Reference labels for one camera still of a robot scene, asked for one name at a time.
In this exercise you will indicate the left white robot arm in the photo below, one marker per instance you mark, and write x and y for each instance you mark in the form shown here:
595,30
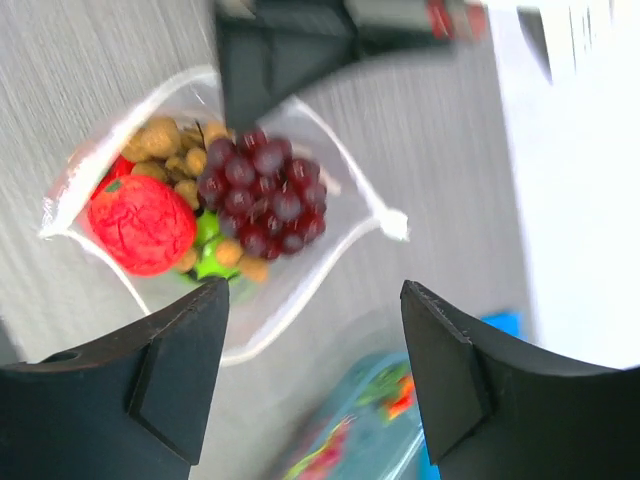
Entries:
572,206

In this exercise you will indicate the dark purple grape bunch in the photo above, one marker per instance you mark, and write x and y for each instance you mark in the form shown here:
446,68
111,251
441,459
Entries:
268,199

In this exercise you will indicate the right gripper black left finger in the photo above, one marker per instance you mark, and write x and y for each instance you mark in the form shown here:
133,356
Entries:
132,404

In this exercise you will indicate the small red grape sprig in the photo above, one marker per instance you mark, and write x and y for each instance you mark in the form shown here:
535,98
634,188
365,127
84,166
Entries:
319,463

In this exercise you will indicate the red textured ball fruit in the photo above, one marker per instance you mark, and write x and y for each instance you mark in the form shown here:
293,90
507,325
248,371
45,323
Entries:
143,224

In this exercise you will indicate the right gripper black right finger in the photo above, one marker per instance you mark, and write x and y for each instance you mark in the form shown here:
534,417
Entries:
497,407

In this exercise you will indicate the green watermelon ball toy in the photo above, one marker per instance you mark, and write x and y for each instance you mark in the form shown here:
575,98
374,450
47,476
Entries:
200,262

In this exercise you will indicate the yellow-brown longan bunch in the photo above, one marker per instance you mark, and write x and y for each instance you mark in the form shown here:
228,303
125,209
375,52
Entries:
176,156

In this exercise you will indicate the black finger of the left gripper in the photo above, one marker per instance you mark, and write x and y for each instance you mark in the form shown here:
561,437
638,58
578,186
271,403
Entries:
260,67

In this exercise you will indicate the blue transparent plastic container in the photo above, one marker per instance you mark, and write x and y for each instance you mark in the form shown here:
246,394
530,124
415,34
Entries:
374,449

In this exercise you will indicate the blue folded cloth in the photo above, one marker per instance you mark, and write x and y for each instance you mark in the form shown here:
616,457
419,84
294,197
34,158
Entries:
507,321

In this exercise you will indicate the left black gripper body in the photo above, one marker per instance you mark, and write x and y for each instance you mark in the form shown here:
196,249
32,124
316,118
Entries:
372,27

